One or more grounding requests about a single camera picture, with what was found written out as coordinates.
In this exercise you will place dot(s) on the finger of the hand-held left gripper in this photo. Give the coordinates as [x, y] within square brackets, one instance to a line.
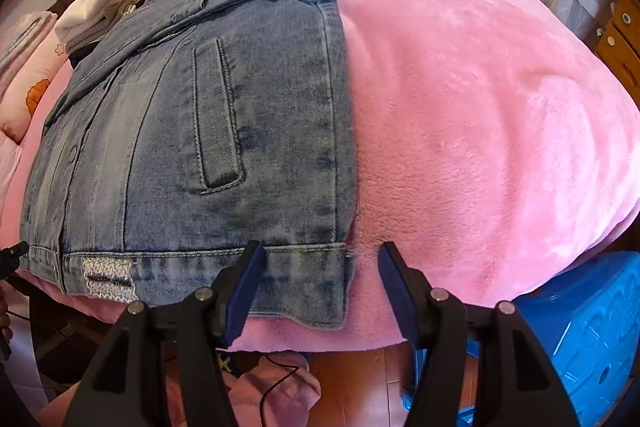
[17, 250]

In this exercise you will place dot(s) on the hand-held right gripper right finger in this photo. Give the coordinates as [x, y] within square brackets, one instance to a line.
[400, 297]

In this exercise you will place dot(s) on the pink pillow with orange flower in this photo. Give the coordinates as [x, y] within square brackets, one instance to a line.
[30, 97]

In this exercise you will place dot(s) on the wooden drawer cabinet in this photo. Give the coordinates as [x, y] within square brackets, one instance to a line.
[620, 47]

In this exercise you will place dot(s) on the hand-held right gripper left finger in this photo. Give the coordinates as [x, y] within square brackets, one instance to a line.
[245, 292]

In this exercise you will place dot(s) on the blue denim jacket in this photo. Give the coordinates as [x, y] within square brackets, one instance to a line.
[200, 132]

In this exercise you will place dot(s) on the floral folded quilt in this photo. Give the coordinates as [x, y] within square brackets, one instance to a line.
[25, 37]

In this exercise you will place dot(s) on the blue plastic stool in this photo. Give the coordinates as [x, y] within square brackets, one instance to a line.
[575, 332]

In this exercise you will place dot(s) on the pink plush bed blanket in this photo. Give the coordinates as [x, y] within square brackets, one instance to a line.
[475, 107]

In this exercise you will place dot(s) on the dark wooden headboard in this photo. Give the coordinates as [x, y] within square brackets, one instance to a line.
[62, 2]

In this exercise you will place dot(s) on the grey folded garment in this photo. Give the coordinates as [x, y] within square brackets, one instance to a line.
[87, 38]

